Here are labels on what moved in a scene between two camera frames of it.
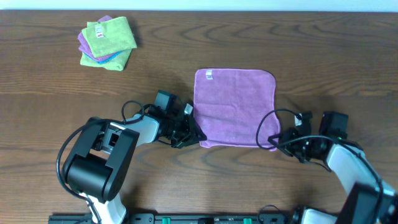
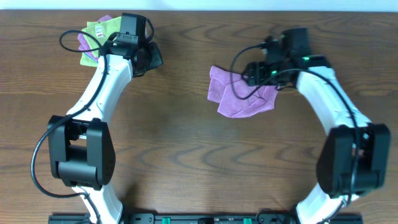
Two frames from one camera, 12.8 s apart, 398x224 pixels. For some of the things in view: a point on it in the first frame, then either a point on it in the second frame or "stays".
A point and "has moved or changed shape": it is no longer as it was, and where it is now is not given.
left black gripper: (185, 130) → (154, 56)
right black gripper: (286, 135) → (255, 73)
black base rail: (185, 218) stays
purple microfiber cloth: (236, 107) has moved or changed shape
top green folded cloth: (109, 36) stays
